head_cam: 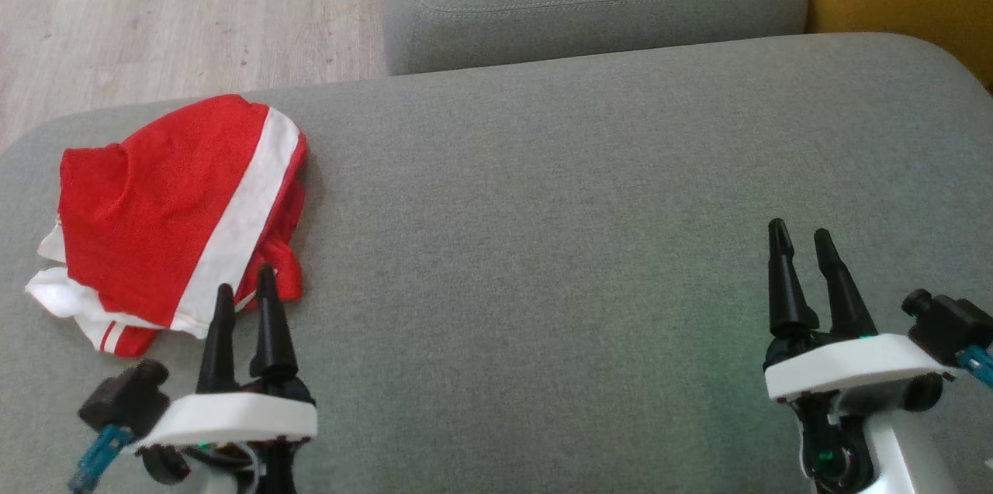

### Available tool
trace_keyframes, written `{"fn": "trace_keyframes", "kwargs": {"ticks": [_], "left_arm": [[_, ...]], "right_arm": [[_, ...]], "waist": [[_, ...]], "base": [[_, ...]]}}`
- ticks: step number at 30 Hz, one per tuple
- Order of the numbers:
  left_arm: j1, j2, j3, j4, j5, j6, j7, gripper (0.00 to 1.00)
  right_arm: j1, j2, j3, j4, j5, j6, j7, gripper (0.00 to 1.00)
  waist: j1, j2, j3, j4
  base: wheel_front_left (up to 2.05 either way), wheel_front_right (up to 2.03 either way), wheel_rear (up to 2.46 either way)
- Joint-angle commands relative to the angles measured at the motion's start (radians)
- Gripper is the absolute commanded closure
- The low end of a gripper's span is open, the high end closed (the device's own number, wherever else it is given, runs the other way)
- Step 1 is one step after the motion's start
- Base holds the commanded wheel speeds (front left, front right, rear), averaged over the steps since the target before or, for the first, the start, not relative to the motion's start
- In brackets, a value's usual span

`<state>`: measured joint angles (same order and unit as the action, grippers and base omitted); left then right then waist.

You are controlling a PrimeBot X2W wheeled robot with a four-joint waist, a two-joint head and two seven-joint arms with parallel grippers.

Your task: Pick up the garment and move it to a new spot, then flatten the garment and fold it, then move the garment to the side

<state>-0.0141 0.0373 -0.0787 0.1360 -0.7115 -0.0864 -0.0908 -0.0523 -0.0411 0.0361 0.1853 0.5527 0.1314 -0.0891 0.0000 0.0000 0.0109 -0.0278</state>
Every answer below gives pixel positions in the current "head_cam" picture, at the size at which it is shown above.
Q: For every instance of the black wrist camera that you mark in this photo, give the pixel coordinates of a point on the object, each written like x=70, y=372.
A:
x=950, y=323
x=124, y=397

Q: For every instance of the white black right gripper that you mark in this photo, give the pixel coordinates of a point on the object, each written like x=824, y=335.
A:
x=845, y=366

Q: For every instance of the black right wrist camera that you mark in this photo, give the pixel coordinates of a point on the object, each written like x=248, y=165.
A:
x=950, y=323

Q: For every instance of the red shorts with white stripe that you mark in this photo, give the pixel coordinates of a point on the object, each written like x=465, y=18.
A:
x=155, y=191

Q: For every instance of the large grey sofa seat cushion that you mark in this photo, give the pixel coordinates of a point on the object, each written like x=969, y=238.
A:
x=504, y=246

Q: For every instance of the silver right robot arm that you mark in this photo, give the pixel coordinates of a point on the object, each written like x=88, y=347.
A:
x=911, y=463

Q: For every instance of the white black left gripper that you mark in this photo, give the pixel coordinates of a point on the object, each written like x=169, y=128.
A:
x=233, y=420

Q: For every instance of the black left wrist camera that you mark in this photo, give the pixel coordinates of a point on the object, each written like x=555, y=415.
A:
x=124, y=397

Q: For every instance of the red jersey with white sleeves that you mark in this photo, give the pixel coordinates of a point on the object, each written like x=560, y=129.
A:
x=58, y=296

